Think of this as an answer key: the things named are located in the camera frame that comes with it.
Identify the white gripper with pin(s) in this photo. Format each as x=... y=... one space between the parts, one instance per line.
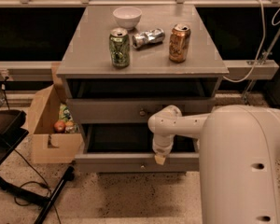
x=162 y=148

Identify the grey drawer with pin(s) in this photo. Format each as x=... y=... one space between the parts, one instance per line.
x=131 y=110
x=127 y=148

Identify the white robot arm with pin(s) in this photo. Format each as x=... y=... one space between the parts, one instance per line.
x=238 y=147

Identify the grey top drawer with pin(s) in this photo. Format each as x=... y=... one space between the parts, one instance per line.
x=131 y=110

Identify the grey drawer cabinet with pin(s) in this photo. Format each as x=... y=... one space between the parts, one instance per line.
x=87 y=71

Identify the small jar in box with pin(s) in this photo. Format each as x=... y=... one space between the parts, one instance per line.
x=70 y=127

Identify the red apple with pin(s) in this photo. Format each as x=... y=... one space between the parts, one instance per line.
x=59 y=126

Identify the green snack bag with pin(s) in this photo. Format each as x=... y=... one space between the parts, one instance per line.
x=64 y=113

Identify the cardboard box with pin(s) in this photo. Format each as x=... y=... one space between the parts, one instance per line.
x=44 y=115

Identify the green soda can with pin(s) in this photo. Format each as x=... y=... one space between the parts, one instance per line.
x=119 y=47

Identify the orange soda can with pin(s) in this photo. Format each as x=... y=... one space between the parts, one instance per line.
x=179 y=42

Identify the crushed silver can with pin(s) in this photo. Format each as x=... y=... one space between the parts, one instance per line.
x=154 y=36

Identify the white bowl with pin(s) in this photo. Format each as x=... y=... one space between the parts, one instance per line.
x=127 y=17

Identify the black stand with tray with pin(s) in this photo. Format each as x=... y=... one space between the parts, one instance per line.
x=11 y=135

